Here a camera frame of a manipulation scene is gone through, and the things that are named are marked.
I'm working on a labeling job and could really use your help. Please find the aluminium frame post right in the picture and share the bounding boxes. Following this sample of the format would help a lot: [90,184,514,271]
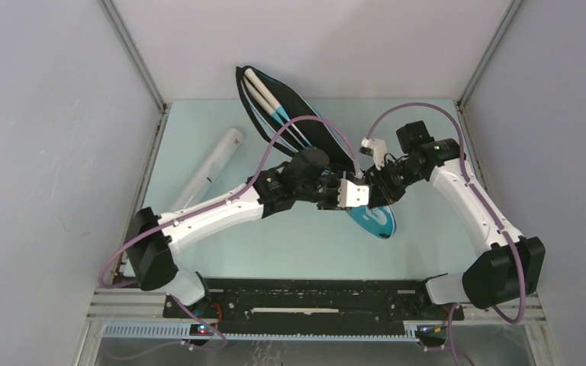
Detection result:
[457,0,526,111]

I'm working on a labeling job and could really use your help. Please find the aluminium frame post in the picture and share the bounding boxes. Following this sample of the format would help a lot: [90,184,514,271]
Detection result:
[98,0,167,114]
[457,0,526,111]

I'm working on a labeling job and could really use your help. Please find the aluminium frame post left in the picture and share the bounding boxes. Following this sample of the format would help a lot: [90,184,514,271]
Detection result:
[98,0,167,114]

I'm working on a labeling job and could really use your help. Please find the blue racket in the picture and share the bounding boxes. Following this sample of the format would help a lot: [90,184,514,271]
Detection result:
[235,66,314,142]
[242,75,309,151]

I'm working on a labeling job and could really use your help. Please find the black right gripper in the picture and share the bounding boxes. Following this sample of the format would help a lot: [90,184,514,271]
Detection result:
[365,159,423,210]

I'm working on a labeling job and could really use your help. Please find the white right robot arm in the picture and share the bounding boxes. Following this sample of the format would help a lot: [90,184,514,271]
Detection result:
[360,120,546,319]

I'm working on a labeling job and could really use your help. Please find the white shuttlecock tube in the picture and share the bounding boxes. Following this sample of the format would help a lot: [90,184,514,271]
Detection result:
[169,128,245,211]

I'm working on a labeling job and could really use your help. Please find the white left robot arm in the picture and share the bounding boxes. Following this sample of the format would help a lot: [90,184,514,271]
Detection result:
[126,147,352,318]

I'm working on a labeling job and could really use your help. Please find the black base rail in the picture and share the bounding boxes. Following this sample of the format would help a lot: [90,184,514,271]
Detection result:
[163,274,463,337]

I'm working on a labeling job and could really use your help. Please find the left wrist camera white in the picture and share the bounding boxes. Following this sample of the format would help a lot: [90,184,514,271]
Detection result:
[337,178,370,209]

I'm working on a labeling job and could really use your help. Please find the blue racket bag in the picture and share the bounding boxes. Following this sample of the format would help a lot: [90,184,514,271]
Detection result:
[235,66,397,239]

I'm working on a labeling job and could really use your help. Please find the grey cable duct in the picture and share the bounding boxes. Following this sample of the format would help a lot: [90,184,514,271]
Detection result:
[101,322,419,342]

